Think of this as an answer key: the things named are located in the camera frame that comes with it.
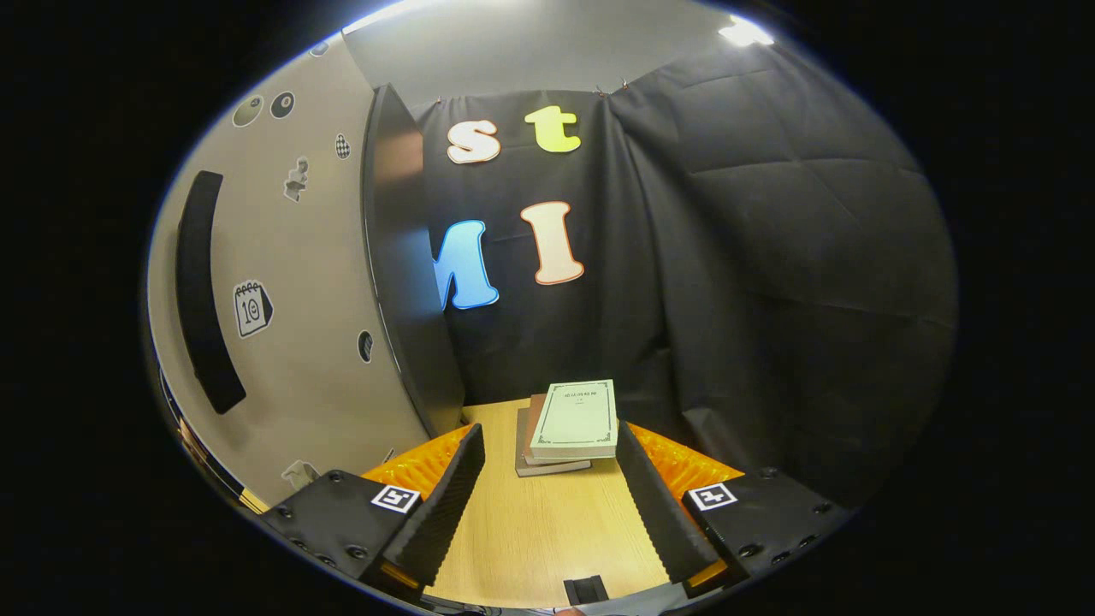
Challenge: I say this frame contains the small ceiling light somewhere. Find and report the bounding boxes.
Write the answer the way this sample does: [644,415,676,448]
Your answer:
[719,17,775,48]

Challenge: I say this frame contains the brown book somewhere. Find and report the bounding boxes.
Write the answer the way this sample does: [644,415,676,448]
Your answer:
[522,394,593,468]

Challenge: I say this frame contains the grey cabinet door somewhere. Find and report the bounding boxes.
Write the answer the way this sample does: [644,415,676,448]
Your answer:
[145,34,433,510]

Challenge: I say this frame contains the grey book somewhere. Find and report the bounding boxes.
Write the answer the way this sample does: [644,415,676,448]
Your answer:
[515,406,593,478]

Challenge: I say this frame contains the green book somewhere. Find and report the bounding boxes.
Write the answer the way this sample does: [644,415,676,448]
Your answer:
[529,379,619,463]

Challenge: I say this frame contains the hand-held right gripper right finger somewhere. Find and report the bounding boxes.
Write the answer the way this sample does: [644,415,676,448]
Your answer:
[615,419,858,598]

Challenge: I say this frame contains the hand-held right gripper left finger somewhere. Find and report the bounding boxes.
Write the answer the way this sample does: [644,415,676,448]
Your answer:
[259,423,487,595]

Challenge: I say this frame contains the black cabinet door handle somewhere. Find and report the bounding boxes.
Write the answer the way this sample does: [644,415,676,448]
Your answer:
[175,169,249,417]

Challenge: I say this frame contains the black backdrop cloth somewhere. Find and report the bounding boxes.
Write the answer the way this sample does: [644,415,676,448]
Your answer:
[411,38,959,506]

